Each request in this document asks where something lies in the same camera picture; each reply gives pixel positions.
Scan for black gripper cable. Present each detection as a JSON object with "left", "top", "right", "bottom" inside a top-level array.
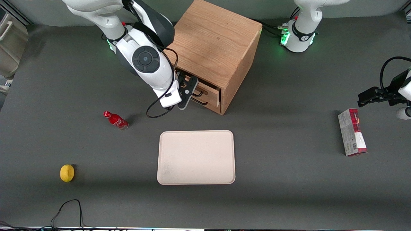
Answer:
[
  {"left": 146, "top": 48, "right": 176, "bottom": 118},
  {"left": 380, "top": 56, "right": 411, "bottom": 93}
]

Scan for yellow lemon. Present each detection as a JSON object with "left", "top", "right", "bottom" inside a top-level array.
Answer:
[{"left": 60, "top": 164, "right": 75, "bottom": 183}]

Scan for wooden drawer cabinet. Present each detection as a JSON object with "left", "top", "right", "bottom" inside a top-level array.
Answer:
[{"left": 165, "top": 0, "right": 263, "bottom": 116}]

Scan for beige plastic tray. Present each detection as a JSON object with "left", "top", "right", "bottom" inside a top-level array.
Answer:
[{"left": 157, "top": 130, "right": 236, "bottom": 185}]

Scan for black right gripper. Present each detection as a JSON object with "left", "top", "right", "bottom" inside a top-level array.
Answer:
[{"left": 175, "top": 71, "right": 199, "bottom": 103}]

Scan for black left arm base cables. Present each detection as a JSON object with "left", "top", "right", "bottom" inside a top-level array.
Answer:
[{"left": 255, "top": 6, "right": 301, "bottom": 37}]

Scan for black looped cable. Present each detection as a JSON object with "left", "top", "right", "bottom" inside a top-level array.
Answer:
[{"left": 50, "top": 199, "right": 97, "bottom": 230}]

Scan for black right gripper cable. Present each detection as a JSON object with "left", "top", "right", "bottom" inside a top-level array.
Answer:
[{"left": 146, "top": 48, "right": 176, "bottom": 118}]

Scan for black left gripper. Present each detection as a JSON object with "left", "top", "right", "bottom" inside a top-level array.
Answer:
[{"left": 357, "top": 70, "right": 410, "bottom": 108}]

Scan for grey and red carton box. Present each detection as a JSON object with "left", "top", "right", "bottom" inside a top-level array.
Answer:
[{"left": 338, "top": 108, "right": 368, "bottom": 157}]

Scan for red soda bottle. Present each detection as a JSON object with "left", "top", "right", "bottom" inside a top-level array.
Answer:
[{"left": 103, "top": 111, "right": 129, "bottom": 130}]

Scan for aluminium frame rail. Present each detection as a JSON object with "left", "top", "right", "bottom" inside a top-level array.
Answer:
[{"left": 0, "top": 0, "right": 34, "bottom": 26}]

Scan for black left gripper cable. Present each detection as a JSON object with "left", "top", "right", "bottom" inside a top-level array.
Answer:
[{"left": 380, "top": 56, "right": 411, "bottom": 93}]

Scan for wooden drawer with black handle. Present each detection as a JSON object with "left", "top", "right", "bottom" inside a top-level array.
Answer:
[
  {"left": 191, "top": 96, "right": 222, "bottom": 115},
  {"left": 192, "top": 82, "right": 222, "bottom": 108}
]

